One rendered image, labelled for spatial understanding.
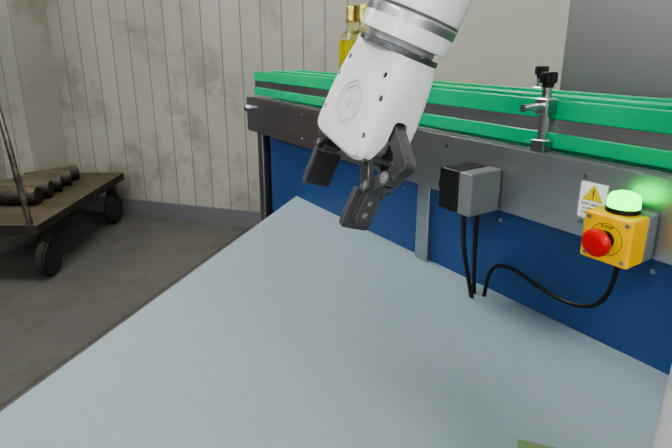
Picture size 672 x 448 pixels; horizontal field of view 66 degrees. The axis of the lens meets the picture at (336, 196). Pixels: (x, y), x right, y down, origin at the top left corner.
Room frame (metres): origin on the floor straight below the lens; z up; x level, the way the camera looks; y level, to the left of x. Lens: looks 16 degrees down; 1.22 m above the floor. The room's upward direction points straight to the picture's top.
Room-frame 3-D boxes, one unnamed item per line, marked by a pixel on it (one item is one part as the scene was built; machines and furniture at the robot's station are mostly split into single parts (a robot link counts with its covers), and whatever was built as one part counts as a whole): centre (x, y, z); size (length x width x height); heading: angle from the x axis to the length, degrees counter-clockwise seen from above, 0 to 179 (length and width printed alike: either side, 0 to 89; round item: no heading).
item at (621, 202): (0.70, -0.41, 1.01); 0.04 x 0.04 x 0.03
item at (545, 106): (0.85, -0.33, 1.11); 0.07 x 0.04 x 0.13; 123
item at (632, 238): (0.69, -0.40, 0.96); 0.07 x 0.07 x 0.07; 33
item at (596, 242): (0.67, -0.37, 0.96); 0.04 x 0.03 x 0.04; 33
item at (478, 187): (0.93, -0.25, 0.96); 0.08 x 0.08 x 0.08; 33
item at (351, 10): (1.59, -0.05, 1.19); 0.06 x 0.06 x 0.28; 33
